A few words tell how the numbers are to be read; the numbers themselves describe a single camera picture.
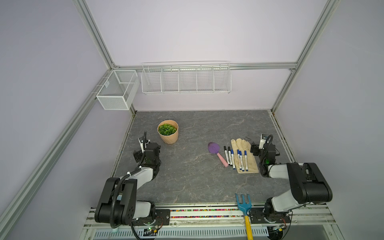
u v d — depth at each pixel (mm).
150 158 694
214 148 964
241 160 916
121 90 1055
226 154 961
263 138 824
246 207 755
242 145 997
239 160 916
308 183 458
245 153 961
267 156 723
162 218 732
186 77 984
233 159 933
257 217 736
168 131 938
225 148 991
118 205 424
